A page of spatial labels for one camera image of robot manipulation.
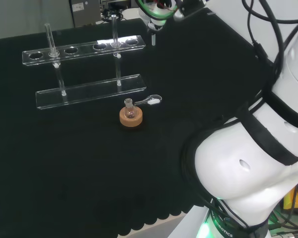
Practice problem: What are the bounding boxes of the green cable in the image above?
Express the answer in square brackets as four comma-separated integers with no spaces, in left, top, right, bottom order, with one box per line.
[136,0,180,21]

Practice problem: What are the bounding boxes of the clear glass weighing funnel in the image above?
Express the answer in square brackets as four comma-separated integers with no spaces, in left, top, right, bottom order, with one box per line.
[134,94,163,107]

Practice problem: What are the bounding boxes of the black tripod head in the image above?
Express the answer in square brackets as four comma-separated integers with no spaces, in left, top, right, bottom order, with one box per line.
[101,2,125,22]

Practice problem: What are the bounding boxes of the clear acrylic funnel stand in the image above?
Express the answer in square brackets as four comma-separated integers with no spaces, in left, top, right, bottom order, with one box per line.
[22,14,147,110]

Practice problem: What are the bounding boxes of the cork ring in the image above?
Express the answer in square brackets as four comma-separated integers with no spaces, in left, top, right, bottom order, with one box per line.
[119,108,143,128]

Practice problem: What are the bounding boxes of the small round-bottom glass flask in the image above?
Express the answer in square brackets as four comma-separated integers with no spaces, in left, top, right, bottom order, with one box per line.
[123,98,137,119]

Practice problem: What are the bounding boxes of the grey background cabinet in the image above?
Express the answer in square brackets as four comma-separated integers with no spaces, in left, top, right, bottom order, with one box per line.
[69,0,102,28]

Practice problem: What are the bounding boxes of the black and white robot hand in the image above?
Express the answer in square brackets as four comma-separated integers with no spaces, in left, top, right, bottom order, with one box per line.
[139,0,187,32]

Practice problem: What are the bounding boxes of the black bench cloth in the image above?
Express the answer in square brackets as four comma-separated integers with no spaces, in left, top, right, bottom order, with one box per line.
[0,7,266,237]

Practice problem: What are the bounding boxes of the black cables beside base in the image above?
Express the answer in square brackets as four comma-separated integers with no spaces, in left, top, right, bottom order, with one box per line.
[269,188,298,238]

